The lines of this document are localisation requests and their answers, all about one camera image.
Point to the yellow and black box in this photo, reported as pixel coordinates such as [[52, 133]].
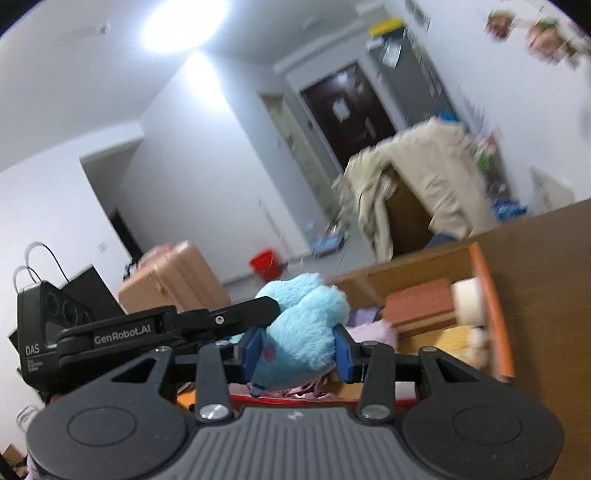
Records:
[[387, 25]]

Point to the white tape roll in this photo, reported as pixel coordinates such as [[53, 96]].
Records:
[[467, 301]]

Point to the red bucket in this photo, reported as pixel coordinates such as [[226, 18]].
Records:
[[264, 265]]

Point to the brown layered sponge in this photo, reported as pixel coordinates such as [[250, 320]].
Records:
[[415, 307]]

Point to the pink suitcase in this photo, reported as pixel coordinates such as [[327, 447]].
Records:
[[180, 281]]

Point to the red cardboard box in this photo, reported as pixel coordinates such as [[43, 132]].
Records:
[[494, 323]]

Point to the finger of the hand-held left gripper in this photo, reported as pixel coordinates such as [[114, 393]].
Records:
[[138, 330]]

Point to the white interior door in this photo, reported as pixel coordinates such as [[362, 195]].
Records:
[[300, 147]]

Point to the round ceiling lamp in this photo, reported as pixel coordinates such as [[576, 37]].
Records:
[[184, 23]]

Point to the dried pink flowers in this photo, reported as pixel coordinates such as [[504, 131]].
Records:
[[545, 34]]

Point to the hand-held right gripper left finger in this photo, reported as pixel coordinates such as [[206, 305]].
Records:
[[255, 355]]

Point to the black paper bag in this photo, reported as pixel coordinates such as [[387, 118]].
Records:
[[99, 295]]

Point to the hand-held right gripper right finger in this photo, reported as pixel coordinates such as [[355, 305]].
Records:
[[344, 355]]

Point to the dark entrance door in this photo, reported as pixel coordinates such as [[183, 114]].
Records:
[[351, 110]]

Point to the beige jacket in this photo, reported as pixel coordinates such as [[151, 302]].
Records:
[[438, 175]]

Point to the pink satin cloth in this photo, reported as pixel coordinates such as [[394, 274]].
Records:
[[304, 387]]

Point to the grey refrigerator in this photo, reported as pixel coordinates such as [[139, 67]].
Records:
[[415, 74]]

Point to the white plush item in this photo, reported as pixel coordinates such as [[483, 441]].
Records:
[[479, 346]]

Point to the blue plush toy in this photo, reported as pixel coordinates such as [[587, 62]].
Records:
[[300, 323]]

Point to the colourful packages pile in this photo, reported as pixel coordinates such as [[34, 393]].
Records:
[[491, 166]]

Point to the purple towel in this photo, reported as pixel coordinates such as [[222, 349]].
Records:
[[371, 327]]

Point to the brown cardboard box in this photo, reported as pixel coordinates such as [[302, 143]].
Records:
[[406, 217]]

